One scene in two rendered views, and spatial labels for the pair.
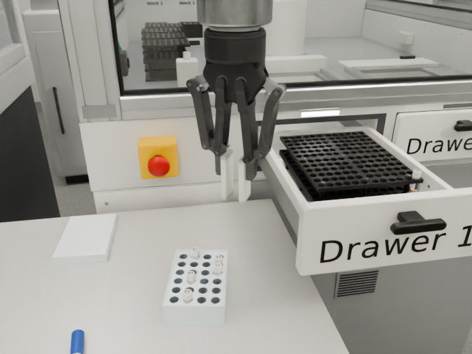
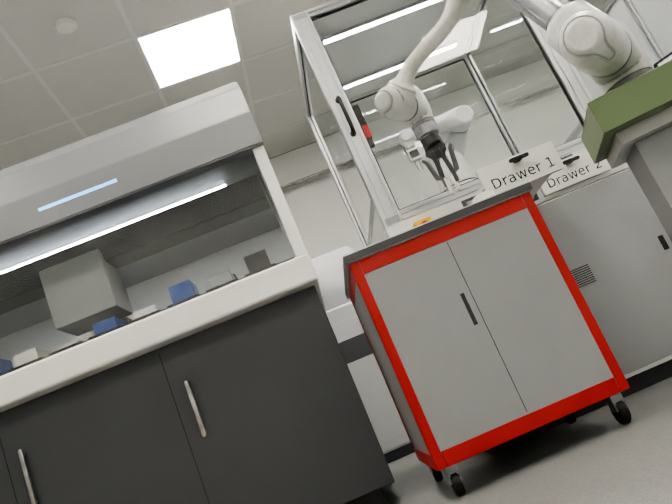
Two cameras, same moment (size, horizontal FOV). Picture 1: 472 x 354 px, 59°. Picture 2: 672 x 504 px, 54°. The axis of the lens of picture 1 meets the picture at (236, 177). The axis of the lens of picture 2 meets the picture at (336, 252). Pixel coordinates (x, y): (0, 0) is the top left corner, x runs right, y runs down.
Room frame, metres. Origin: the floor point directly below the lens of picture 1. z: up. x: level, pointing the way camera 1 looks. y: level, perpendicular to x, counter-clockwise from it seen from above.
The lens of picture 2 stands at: (-1.82, 0.26, 0.30)
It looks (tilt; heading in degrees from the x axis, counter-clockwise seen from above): 14 degrees up; 6
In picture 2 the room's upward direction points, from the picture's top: 23 degrees counter-clockwise
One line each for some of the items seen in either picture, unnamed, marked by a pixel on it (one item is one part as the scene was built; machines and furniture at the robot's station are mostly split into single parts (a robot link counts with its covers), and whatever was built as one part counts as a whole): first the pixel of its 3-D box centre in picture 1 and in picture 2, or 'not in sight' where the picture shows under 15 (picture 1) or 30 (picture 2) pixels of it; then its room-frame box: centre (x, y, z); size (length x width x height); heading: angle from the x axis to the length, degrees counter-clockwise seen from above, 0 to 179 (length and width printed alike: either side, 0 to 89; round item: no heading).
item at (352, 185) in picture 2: not in sight; (337, 150); (1.20, 0.35, 1.52); 0.87 x 0.01 x 0.86; 10
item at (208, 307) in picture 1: (198, 284); not in sight; (0.48, 0.06, 0.78); 0.12 x 0.08 x 0.04; 179
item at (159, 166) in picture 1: (159, 165); not in sight; (0.69, 0.14, 0.88); 0.04 x 0.03 x 0.04; 100
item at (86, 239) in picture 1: (87, 237); not in sight; (0.62, 0.27, 0.77); 0.13 x 0.09 x 0.02; 6
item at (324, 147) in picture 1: (341, 171); not in sight; (0.68, -0.19, 0.87); 0.22 x 0.18 x 0.06; 10
